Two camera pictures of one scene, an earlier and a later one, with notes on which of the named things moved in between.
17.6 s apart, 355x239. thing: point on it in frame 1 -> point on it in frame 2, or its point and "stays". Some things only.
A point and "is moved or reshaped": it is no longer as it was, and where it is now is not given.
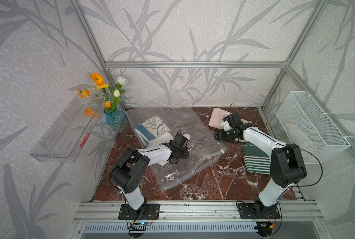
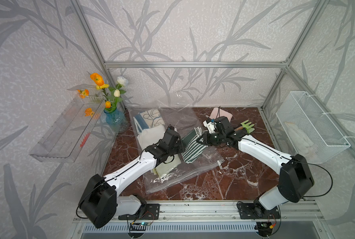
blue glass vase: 117,120 stays
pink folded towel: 218,115 stays
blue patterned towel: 149,129 -> 148,119
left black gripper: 186,154 stays
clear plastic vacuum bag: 151,127 is moved or reshaped
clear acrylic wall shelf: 62,142 stays
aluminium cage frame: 243,63 stays
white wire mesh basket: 303,122 stays
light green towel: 221,126 -> 163,168
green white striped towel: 256,161 -> 192,148
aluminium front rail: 198,211 stays
